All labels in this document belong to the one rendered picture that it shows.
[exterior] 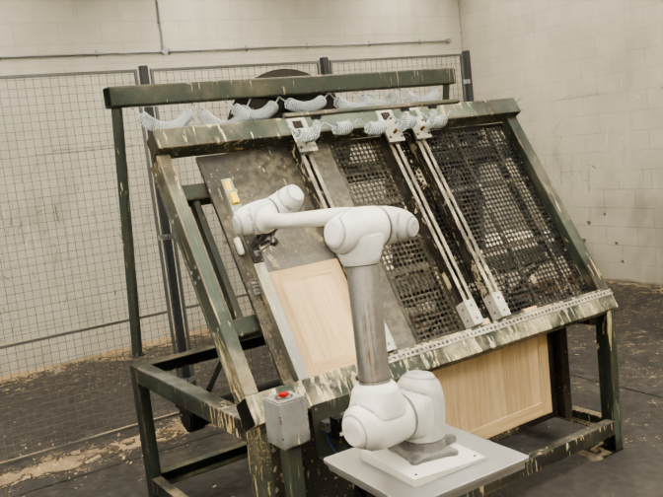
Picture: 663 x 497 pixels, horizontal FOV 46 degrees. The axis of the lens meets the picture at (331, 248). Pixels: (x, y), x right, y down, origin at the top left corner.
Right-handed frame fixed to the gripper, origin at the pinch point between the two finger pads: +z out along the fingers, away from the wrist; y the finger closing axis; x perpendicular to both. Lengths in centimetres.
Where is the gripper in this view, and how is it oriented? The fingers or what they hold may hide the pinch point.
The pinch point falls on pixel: (256, 243)
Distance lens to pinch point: 325.0
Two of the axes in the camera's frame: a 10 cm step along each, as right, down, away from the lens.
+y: 3.7, 8.8, -3.0
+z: -4.3, 4.5, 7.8
